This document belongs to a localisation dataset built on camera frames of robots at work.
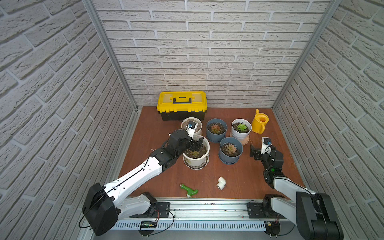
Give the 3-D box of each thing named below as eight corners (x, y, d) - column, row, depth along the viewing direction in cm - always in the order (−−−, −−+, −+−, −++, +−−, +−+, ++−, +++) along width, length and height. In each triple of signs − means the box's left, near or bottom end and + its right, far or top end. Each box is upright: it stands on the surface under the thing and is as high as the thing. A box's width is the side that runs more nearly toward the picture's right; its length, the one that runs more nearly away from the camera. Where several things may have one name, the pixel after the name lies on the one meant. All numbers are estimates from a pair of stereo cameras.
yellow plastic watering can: (248, 131, 107) (253, 122, 98) (253, 117, 115) (258, 107, 107) (261, 136, 104) (267, 127, 95) (265, 121, 113) (270, 111, 104)
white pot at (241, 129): (230, 145, 100) (233, 135, 91) (227, 128, 109) (230, 118, 100) (249, 145, 100) (254, 136, 91) (245, 128, 109) (249, 118, 100)
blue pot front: (219, 165, 90) (221, 157, 82) (217, 144, 100) (219, 135, 91) (240, 165, 91) (245, 157, 82) (236, 144, 100) (240, 135, 91)
